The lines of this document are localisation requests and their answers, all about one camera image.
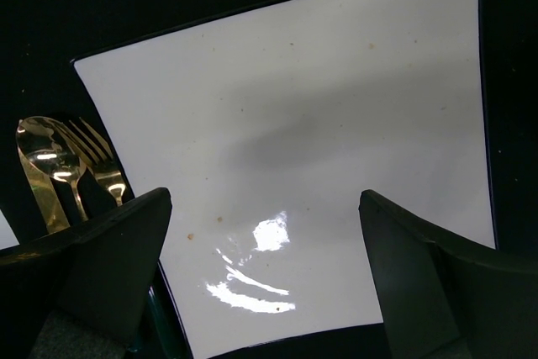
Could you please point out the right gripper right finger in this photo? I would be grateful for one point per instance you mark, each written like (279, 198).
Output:
(442, 295)

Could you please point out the gold knife green handle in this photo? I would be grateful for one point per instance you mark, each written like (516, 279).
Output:
(45, 196)

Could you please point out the gold spoon green handle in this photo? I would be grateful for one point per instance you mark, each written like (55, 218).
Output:
(45, 144)

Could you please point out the gold fork green handle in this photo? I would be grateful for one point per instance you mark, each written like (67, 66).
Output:
(98, 156)

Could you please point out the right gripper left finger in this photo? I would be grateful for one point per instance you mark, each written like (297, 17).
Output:
(99, 272)

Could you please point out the white square plate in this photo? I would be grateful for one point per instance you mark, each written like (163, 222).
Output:
(266, 127)

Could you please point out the black placemat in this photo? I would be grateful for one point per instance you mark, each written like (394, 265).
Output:
(41, 38)

